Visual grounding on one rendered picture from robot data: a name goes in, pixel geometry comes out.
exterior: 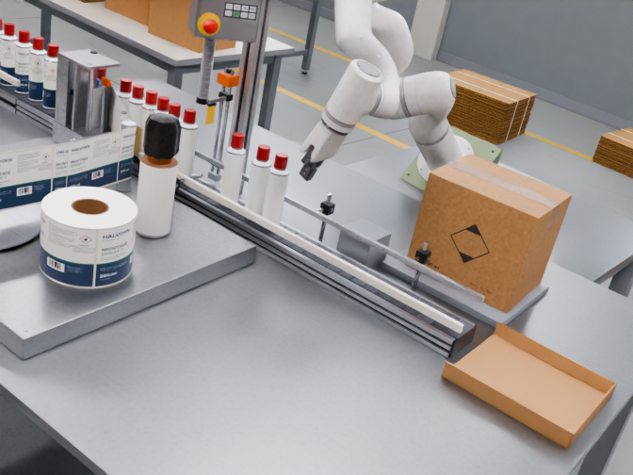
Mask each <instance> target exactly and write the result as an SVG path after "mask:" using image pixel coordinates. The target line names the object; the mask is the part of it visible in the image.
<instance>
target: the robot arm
mask: <svg viewBox="0 0 633 475"><path fill-rule="evenodd" d="M380 1H384V0H334V25H335V41H336V44H337V46H338V48H339V49H340V50H341V51H342V52H344V53H345V54H347V55H348V56H349V57H351V58H353V61H352V62H351V63H350V64H349V66H348V68H347V69H346V71H345V73H344V75H343V76H342V78H341V80H340V82H339V83H338V85H337V87H336V89H335V91H334V92H333V95H332V97H331V98H330V100H329V102H328V104H327V105H326V106H325V108H324V110H323V111H322V114H321V116H322V117H321V121H320V122H319V123H318V124H317V125H316V126H315V128H314V129H313V130H312V132H311V133H310V135H309V136H308V138H307V139H306V141H305V142H304V143H303V144H302V146H301V148H300V152H301V153H305V152H307V153H306V154H305V156H304V157H303V158H302V160H301V162H302V163H303V164H304V165H303V166H302V168H301V170H300V176H301V177H302V178H303V179H304V180H305V181H310V180H312V178H313V177H314V175H315V173H316V172H317V168H319V167H320V166H321V164H322V163H323V162H324V160H325V159H328V158H331V157H333V156H335V155H336V153H337V152H338V150H339V149H340V147H341V145H342V143H343V141H344V140H345V138H346V136H347V134H348V133H350V132H352V130H353V129H354V128H355V126H356V124H357V122H358V121H359V120H360V118H361V117H362V116H364V115H369V116H372V117H375V118H379V119H385V120H387V119H391V120H400V119H405V118H409V121H408V126H409V130H410V132H411V134H412V136H413V138H414V141H415V143H416V145H417V147H418V149H419V150H420V155H419V157H418V160H417V168H418V170H419V173H420V174H421V176H422V177H423V178H424V179H425V180H426V181H428V178H429V174H430V172H432V171H434V170H436V169H439V168H441V167H443V166H445V165H446V164H447V163H449V162H451V161H453V160H457V159H459V158H461V157H463V156H467V155H469V154H471V155H473V154H474V152H473V149H472V147H471V145H470V143H469V142H468V141H467V140H466V139H464V138H462V137H459V136H454V134H453V131H452V129H451V127H450V125H449V123H448V120H447V118H446V116H447V115H448V113H449V112H450V110H451V109H452V108H453V105H454V103H455V98H456V86H455V82H454V80H453V79H452V77H451V76H450V75H449V74H447V73H445V72H441V71H433V72H427V73H422V74H415V75H410V76H406V77H400V75H401V74H402V73H403V72H404V71H405V70H406V68H407V67H408V66H409V64H410V62H411V60H412V58H413V54H414V44H413V40H412V37H411V34H410V31H409V28H408V26H407V24H406V22H405V20H404V18H403V17H402V16H401V15H400V14H399V13H397V12H395V11H393V10H391V9H389V8H385V7H383V6H381V5H379V4H377V2H380Z"/></svg>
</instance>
